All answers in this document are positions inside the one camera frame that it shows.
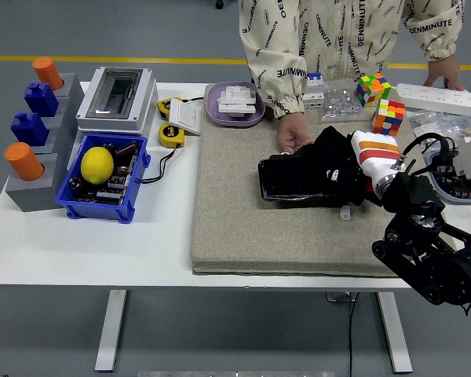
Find person's right hand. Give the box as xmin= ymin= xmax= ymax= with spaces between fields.
xmin=276 ymin=113 xmax=315 ymax=153

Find person's left hand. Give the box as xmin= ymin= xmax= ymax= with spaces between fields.
xmin=422 ymin=53 xmax=465 ymax=92

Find black rag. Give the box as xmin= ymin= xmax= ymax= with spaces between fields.
xmin=304 ymin=125 xmax=382 ymax=207

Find black glossy panel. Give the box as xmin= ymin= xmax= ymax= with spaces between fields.
xmin=257 ymin=153 xmax=356 ymax=209

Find white power strip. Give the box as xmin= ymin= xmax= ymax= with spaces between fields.
xmin=395 ymin=82 xmax=471 ymax=117

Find clear bags of small parts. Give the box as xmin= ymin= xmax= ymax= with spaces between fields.
xmin=410 ymin=109 xmax=471 ymax=145

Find clear bag of nuts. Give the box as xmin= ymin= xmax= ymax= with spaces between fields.
xmin=317 ymin=78 xmax=372 ymax=125

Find white blue circuit breaker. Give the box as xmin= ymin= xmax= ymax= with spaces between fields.
xmin=302 ymin=71 xmax=326 ymax=113

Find colourful puzzle cube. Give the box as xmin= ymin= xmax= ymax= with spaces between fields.
xmin=355 ymin=72 xmax=393 ymax=109
xmin=371 ymin=98 xmax=406 ymax=137

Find purple dish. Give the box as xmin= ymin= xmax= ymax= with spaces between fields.
xmin=203 ymin=81 xmax=266 ymax=127

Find person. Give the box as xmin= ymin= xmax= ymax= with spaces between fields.
xmin=239 ymin=0 xmax=466 ymax=154

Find grey-brown mat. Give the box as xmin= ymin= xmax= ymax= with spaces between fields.
xmin=190 ymin=82 xmax=452 ymax=279

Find yellow tape measure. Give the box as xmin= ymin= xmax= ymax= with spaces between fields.
xmin=158 ymin=123 xmax=185 ymax=149
xmin=155 ymin=97 xmax=181 ymax=121

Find light blue tray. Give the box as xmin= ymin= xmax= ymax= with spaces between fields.
xmin=427 ymin=151 xmax=471 ymax=204

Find yellow lemon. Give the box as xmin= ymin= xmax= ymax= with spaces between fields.
xmin=79 ymin=147 xmax=115 ymax=185

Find blue plastic bin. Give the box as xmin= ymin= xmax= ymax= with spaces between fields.
xmin=53 ymin=132 xmax=152 ymax=225

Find white table leg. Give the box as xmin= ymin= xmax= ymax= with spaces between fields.
xmin=376 ymin=292 xmax=414 ymax=374
xmin=94 ymin=289 xmax=129 ymax=373

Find orange cylinder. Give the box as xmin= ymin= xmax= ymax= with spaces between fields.
xmin=31 ymin=57 xmax=64 ymax=91
xmin=3 ymin=142 xmax=46 ymax=182

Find blue block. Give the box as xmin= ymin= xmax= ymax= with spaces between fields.
xmin=9 ymin=112 xmax=50 ymax=147
xmin=23 ymin=82 xmax=60 ymax=118

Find grey stepped block holder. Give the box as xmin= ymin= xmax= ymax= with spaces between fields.
xmin=4 ymin=72 xmax=86 ymax=213

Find white switch parts stack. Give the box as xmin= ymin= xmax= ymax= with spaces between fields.
xmin=217 ymin=85 xmax=258 ymax=119

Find white wall switch plate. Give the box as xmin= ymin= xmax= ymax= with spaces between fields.
xmin=167 ymin=97 xmax=203 ymax=137

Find metal bracket under table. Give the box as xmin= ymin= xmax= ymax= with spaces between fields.
xmin=324 ymin=291 xmax=358 ymax=303

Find grey electrical enclosure box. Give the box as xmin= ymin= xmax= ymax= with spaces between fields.
xmin=75 ymin=66 xmax=158 ymax=137

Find black cable under table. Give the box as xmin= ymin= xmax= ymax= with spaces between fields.
xmin=347 ymin=292 xmax=360 ymax=377

